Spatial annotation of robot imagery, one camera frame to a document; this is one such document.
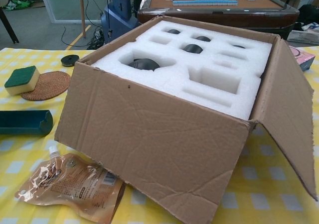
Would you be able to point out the brown cardboard box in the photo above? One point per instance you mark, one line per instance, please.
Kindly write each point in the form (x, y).
(149, 146)

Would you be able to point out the blue Oreo cookie box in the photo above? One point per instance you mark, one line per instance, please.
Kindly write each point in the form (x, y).
(304, 57)

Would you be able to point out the green bag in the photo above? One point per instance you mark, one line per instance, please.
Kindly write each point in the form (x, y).
(17, 4)

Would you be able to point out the black table leg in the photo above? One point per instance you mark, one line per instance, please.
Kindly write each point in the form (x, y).
(10, 27)

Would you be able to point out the wooden pole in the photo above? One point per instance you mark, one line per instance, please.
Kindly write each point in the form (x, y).
(82, 10)

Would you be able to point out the green yellow sponge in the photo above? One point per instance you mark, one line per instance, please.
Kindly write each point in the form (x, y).
(21, 78)

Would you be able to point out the black round puck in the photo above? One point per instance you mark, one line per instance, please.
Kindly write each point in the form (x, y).
(69, 59)

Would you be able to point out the round woven coaster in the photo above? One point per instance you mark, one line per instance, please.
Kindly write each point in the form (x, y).
(53, 84)

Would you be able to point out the teal plastic tray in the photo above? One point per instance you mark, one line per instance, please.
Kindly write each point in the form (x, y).
(22, 122)

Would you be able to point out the black teapot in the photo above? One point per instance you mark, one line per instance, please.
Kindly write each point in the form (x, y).
(144, 64)

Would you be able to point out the white foam insert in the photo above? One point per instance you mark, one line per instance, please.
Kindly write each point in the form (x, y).
(174, 79)

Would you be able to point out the black teacup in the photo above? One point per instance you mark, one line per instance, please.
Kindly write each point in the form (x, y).
(203, 38)
(192, 48)

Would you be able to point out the orange spout pouch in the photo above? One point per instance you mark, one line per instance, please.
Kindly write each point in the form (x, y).
(69, 186)

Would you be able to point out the brown mahjong table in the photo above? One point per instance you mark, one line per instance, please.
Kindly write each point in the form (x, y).
(224, 15)

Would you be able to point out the white plastic basket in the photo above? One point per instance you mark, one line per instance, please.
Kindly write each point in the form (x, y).
(304, 36)

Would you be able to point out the black bag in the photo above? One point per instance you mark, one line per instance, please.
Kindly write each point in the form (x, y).
(309, 13)

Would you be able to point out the yellow white checkered tablecloth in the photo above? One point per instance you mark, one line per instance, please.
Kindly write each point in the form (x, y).
(274, 196)

